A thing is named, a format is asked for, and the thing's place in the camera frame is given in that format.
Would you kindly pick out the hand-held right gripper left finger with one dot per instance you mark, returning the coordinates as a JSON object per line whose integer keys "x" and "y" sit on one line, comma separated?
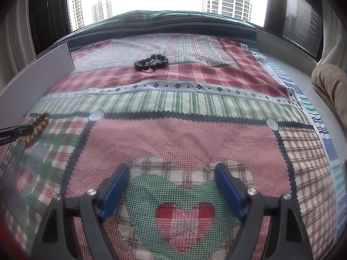
{"x": 113, "y": 192}

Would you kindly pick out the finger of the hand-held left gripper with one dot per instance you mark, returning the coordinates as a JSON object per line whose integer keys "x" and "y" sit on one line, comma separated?
{"x": 19, "y": 131}

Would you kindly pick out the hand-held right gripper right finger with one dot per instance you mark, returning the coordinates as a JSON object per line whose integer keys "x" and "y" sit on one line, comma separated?
{"x": 230, "y": 192}

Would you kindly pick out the grey board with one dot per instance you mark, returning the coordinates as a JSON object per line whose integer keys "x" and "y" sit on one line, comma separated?
{"x": 40, "y": 70}

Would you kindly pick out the plaid patchwork blanket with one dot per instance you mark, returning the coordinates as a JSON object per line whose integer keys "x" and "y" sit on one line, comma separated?
{"x": 176, "y": 130}

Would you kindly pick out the white curtain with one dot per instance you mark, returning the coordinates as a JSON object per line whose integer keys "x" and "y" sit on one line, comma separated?
{"x": 334, "y": 32}
{"x": 20, "y": 38}

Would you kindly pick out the beige cushion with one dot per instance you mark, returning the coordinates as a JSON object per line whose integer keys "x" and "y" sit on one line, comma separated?
{"x": 332, "y": 86}

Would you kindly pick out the dark green quilt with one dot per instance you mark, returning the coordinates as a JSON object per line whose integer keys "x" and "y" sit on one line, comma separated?
{"x": 162, "y": 23}

